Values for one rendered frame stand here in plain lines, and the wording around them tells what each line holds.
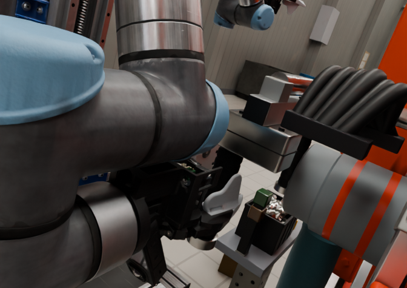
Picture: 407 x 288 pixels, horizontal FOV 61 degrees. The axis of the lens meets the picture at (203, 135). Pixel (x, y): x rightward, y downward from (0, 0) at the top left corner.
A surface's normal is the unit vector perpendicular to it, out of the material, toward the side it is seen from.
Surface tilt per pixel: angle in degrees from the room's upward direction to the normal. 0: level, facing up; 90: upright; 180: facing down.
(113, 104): 51
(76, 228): 41
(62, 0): 90
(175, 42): 68
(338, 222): 101
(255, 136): 90
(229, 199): 90
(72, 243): 57
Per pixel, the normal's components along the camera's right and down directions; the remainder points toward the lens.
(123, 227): 0.83, -0.10
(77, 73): 0.83, 0.35
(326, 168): -0.14, -0.63
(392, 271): -0.54, 0.08
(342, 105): -0.10, -0.26
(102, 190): 0.29, -0.92
